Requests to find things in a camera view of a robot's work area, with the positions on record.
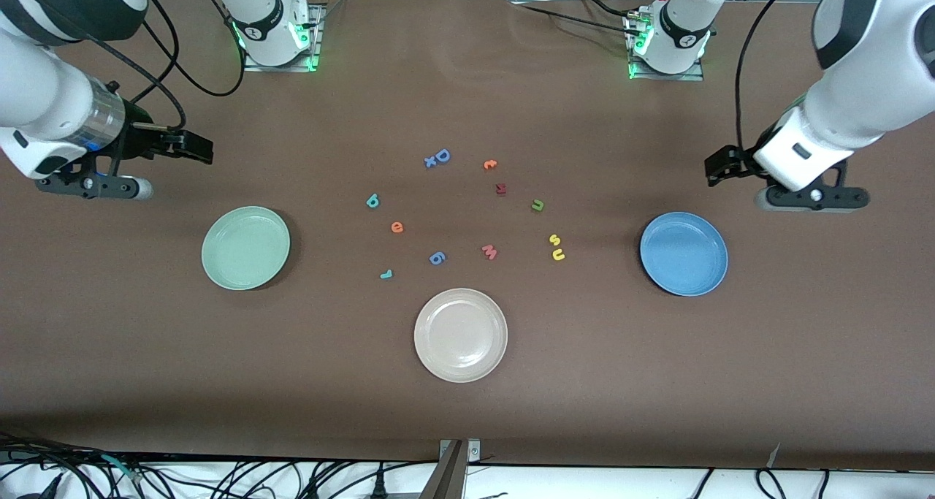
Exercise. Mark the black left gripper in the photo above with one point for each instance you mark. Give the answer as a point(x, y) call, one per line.
point(734, 163)

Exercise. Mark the small metal bracket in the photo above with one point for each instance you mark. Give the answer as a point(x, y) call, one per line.
point(474, 451)

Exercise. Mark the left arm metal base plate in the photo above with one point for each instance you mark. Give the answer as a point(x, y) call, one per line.
point(694, 74)

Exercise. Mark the aluminium profile bar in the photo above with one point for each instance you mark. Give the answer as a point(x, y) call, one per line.
point(447, 477)

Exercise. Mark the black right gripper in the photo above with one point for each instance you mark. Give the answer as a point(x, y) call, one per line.
point(139, 135)

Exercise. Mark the blue foam letter D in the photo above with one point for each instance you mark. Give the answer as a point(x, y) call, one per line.
point(443, 156)

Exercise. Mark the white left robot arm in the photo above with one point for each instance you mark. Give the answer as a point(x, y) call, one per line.
point(862, 90)

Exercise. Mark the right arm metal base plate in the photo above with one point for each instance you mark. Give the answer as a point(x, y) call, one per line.
point(316, 39)

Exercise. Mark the light green plate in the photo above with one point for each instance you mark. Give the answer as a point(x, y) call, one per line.
point(245, 248)

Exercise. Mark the small grey tape tag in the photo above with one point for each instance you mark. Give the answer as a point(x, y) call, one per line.
point(774, 456)

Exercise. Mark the pink foam letter m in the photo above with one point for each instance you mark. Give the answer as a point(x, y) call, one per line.
point(489, 252)

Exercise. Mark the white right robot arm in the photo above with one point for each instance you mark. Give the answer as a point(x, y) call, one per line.
point(44, 97)

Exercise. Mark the black power plug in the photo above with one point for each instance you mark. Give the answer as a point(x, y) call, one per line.
point(379, 486)

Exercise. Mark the beige plate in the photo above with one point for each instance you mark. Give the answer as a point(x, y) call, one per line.
point(460, 335)

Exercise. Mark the teal foam letter b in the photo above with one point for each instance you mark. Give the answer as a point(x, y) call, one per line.
point(372, 202)

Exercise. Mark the blue foam digit six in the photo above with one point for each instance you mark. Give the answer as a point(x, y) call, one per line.
point(437, 258)

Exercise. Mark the blue plate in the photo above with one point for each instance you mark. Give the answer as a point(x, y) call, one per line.
point(684, 254)

